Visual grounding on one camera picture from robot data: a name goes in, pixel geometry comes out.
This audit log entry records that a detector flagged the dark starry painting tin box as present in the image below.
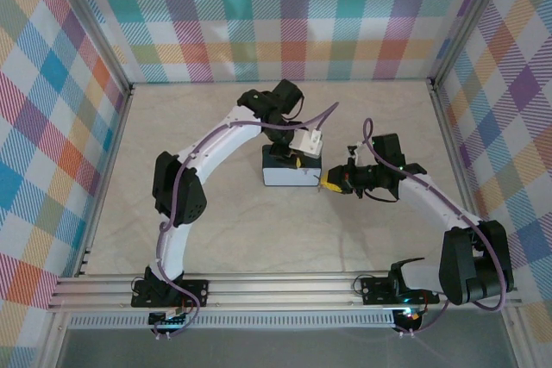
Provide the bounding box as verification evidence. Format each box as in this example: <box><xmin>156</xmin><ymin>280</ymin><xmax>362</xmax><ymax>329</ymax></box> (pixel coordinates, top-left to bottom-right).
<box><xmin>261</xmin><ymin>145</ymin><xmax>325</xmax><ymax>189</ymax></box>

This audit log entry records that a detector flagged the right lit controller board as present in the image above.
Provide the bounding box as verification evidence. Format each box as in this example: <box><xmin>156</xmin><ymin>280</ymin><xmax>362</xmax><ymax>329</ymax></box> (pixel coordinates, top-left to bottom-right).
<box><xmin>394</xmin><ymin>307</ymin><xmax>426</xmax><ymax>330</ymax></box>

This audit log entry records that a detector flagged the left green lit controller board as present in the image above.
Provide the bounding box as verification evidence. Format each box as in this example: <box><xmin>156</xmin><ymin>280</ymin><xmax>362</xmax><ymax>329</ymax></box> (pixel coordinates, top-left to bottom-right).
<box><xmin>148</xmin><ymin>309</ymin><xmax>191</xmax><ymax>330</ymax></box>

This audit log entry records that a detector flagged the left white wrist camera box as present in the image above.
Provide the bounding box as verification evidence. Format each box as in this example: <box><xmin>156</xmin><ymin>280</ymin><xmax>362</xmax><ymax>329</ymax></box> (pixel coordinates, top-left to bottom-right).
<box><xmin>287</xmin><ymin>128</ymin><xmax>325</xmax><ymax>159</ymax></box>

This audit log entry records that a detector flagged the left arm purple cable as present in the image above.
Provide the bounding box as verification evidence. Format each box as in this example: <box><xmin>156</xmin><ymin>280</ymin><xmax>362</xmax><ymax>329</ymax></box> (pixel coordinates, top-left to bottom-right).
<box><xmin>150</xmin><ymin>101</ymin><xmax>340</xmax><ymax>337</ymax></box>

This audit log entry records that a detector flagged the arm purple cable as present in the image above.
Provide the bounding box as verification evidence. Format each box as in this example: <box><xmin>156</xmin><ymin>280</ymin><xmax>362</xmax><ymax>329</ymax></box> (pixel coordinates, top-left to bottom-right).
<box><xmin>150</xmin><ymin>101</ymin><xmax>340</xmax><ymax>337</ymax></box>
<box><xmin>363</xmin><ymin>117</ymin><xmax>508</xmax><ymax>337</ymax></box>

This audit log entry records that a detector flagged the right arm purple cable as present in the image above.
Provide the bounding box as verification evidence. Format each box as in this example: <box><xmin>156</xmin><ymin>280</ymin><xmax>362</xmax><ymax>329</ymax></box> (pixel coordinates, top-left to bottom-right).
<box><xmin>363</xmin><ymin>117</ymin><xmax>508</xmax><ymax>337</ymax></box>

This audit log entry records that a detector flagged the right aluminium table side rail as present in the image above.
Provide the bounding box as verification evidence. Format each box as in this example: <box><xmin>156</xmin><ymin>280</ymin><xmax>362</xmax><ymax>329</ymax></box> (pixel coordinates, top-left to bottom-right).
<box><xmin>430</xmin><ymin>83</ymin><xmax>497</xmax><ymax>274</ymax></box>

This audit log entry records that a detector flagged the aluminium table side rail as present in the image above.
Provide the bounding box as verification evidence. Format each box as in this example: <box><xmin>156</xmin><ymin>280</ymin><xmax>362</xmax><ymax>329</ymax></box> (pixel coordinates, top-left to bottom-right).
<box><xmin>73</xmin><ymin>85</ymin><xmax>135</xmax><ymax>278</ymax></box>
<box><xmin>430</xmin><ymin>83</ymin><xmax>497</xmax><ymax>274</ymax></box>

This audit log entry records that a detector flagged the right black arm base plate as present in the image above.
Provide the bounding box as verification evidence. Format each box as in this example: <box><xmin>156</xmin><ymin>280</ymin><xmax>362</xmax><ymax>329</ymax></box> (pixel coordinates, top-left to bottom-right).
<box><xmin>360</xmin><ymin>275</ymin><xmax>441</xmax><ymax>305</ymax></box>

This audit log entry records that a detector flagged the long aluminium mounting rail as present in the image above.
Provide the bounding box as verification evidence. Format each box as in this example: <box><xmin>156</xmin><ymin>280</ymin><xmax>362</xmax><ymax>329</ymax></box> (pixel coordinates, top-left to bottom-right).
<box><xmin>47</xmin><ymin>271</ymin><xmax>524</xmax><ymax>313</ymax></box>

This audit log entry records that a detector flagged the grey slotted cable duct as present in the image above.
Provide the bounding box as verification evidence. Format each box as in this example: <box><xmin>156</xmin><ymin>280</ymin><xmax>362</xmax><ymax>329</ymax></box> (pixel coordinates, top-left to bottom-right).
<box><xmin>68</xmin><ymin>314</ymin><xmax>396</xmax><ymax>330</ymax></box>

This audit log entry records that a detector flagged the right aluminium frame post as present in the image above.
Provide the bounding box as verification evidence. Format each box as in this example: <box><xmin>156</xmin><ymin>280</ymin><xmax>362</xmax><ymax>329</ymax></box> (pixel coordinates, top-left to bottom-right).
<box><xmin>430</xmin><ymin>0</ymin><xmax>518</xmax><ymax>90</ymax></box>

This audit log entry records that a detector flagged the aluminium frame post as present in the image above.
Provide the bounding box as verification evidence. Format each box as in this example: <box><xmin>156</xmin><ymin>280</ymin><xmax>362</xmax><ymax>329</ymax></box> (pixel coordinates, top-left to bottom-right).
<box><xmin>430</xmin><ymin>0</ymin><xmax>518</xmax><ymax>90</ymax></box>
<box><xmin>42</xmin><ymin>0</ymin><xmax>134</xmax><ymax>96</ymax></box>

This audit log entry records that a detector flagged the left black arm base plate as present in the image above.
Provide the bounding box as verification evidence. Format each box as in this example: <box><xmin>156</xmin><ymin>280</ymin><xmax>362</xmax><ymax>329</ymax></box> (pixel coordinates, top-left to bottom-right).
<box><xmin>131</xmin><ymin>279</ymin><xmax>210</xmax><ymax>309</ymax></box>

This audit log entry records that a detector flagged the left aluminium table side rail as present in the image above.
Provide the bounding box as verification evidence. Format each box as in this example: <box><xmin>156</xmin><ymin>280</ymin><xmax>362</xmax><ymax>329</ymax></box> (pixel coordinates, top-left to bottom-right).
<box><xmin>73</xmin><ymin>85</ymin><xmax>135</xmax><ymax>278</ymax></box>

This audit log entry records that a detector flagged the left aluminium frame post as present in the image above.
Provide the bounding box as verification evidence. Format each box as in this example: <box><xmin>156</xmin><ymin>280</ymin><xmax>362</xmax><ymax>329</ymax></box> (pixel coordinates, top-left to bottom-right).
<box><xmin>42</xmin><ymin>0</ymin><xmax>134</xmax><ymax>96</ymax></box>

